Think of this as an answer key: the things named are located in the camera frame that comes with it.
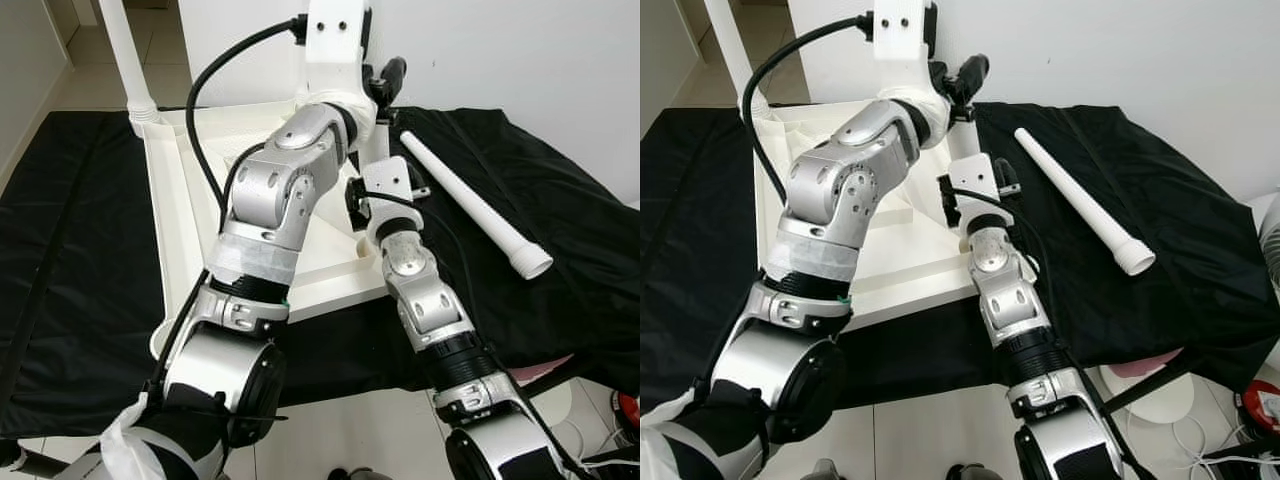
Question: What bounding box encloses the grey metal table leg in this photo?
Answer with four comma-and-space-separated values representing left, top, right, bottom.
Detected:
0, 445, 96, 480

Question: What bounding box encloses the white round fan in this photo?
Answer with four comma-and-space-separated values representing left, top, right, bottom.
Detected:
1255, 195, 1280, 271

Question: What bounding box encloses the white plastic children table top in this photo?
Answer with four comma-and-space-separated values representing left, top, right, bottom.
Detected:
128, 100, 421, 361
745, 100, 1001, 336

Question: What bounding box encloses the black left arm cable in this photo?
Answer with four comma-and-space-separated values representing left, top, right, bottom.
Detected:
187, 15, 306, 216
740, 12, 876, 206

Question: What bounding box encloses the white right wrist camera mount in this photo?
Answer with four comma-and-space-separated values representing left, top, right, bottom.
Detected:
945, 152, 1001, 236
355, 157, 416, 241

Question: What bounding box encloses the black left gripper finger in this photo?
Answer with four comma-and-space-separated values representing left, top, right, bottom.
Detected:
955, 53, 991, 106
378, 57, 409, 106

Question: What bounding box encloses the white round stand base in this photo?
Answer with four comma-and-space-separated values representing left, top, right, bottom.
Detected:
525, 385, 576, 431
1100, 375, 1191, 426

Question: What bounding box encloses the white plastic table leg tube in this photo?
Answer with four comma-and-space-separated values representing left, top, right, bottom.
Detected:
703, 0, 771, 121
950, 120, 986, 161
365, 125, 396, 171
1013, 127, 1158, 278
97, 0, 161, 126
398, 130, 554, 281

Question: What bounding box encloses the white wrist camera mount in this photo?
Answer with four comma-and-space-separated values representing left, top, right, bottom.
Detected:
945, 152, 1001, 236
870, 0, 951, 131
355, 157, 416, 241
300, 0, 381, 141

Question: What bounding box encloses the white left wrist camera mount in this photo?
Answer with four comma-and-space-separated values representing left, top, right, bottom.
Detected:
300, 0, 381, 141
870, 0, 951, 131

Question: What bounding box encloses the black tablecloth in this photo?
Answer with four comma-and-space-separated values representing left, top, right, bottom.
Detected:
640, 100, 1280, 411
0, 105, 641, 441

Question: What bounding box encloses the pink flat board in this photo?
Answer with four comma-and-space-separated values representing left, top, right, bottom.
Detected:
510, 355, 576, 383
1110, 350, 1186, 379

